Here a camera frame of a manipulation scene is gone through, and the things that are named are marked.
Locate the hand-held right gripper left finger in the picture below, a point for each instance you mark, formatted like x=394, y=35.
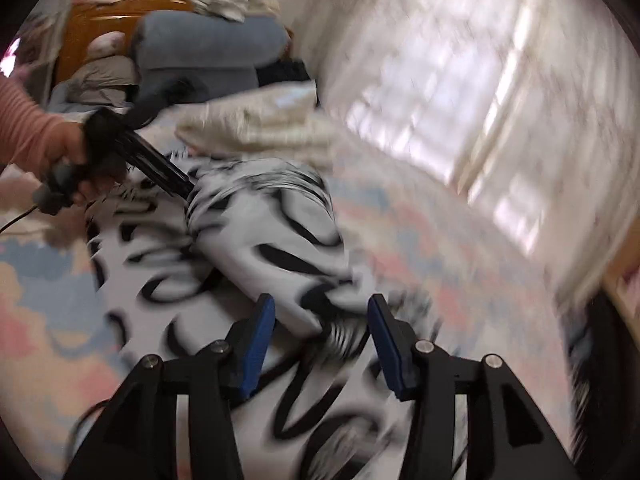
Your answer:
x=257, y=340

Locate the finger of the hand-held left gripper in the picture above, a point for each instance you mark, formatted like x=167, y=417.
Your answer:
x=160, y=159
x=152, y=172

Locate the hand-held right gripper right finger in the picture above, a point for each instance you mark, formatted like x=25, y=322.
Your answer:
x=387, y=350

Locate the black white printed hooded jacket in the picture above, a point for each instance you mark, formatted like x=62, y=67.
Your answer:
x=260, y=230

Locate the person's left forearm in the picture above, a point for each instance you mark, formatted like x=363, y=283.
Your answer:
x=22, y=120

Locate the white folded clothes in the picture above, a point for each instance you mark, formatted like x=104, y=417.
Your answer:
x=235, y=0

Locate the person's left hand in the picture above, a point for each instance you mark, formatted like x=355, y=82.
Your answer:
x=67, y=147

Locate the grey pillow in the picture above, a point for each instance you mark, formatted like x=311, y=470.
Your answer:
x=100, y=80

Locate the pink dotted pillow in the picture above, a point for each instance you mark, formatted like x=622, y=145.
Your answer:
x=106, y=44

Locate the pastel cat print bed blanket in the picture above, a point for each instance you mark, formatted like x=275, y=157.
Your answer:
x=450, y=270

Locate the cream puffer jacket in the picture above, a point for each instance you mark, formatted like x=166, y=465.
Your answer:
x=260, y=120

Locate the wooden headboard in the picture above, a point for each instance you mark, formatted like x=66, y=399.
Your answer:
x=95, y=15

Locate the rolled blue blanket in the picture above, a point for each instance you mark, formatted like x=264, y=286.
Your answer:
x=210, y=45

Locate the black cloth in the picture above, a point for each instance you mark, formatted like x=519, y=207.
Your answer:
x=285, y=74

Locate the white floral curtain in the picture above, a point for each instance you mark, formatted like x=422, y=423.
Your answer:
x=450, y=85

